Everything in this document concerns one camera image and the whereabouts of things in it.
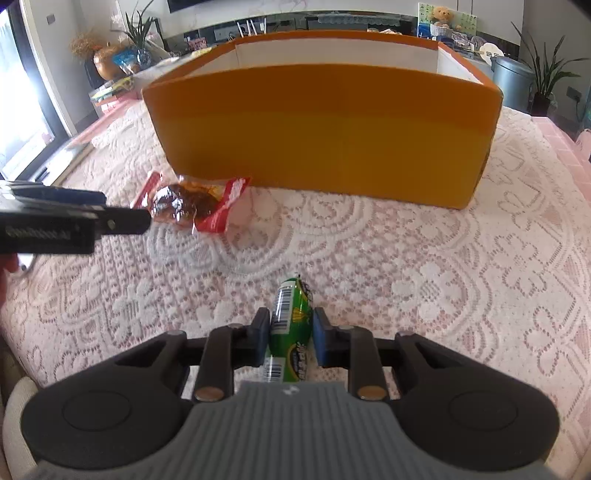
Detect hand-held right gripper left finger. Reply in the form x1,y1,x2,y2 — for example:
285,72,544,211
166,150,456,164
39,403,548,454
115,308,271,401

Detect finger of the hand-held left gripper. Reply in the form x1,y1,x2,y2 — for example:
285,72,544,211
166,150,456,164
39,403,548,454
93,206,153,236
14,186,108,207

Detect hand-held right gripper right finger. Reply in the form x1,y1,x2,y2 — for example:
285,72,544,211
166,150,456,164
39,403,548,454
311,308,462,401

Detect green snack packet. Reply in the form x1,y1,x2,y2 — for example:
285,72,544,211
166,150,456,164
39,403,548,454
262,274,315,384

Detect red packet with dark meat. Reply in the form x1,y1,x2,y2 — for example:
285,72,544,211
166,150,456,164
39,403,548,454
130,171,253,234

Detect orange cardboard box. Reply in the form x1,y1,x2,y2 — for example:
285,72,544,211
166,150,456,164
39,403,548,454
141,28,504,210

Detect person's left hand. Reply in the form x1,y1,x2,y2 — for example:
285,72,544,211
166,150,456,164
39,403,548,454
0,254,21,319

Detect white flat board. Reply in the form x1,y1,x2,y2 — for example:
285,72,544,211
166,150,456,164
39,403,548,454
28,134,98,185

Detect red box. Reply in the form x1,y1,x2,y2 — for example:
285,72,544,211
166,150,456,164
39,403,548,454
95,90,141,112

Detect glass sliding door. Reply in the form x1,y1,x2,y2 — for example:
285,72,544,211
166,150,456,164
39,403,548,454
0,4,79,181

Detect yellow papers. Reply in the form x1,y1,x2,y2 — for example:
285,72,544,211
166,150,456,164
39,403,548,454
90,78,134,100

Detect white lace tablecloth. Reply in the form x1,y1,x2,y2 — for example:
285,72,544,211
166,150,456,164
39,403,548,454
0,99,591,480

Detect golden vase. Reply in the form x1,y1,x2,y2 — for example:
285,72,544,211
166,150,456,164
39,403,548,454
92,45,127,80

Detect blue packet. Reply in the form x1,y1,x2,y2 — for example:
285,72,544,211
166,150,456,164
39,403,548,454
113,48,139,75

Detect dried flower bunch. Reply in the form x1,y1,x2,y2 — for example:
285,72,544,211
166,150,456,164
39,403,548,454
69,30,105,58

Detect green potted plant in glass vase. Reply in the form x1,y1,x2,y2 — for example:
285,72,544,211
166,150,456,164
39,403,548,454
111,0,160,65

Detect white router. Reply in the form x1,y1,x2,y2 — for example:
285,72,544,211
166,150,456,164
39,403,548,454
235,19,269,38

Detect black television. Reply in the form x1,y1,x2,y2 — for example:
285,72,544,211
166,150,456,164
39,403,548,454
167,0,305,14

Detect white lace cover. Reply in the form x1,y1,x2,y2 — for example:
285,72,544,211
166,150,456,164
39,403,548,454
316,13,370,31

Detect pink checked cloth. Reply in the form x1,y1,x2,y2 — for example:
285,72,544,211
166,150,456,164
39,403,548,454
531,115,591,185

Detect grey trash can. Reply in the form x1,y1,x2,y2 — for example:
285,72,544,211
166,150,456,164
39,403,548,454
490,55,534,112

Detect tall potted plant in black pot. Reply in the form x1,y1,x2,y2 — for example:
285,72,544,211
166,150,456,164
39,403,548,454
510,21,585,116

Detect green printed board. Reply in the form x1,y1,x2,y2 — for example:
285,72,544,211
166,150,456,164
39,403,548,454
418,2,478,38

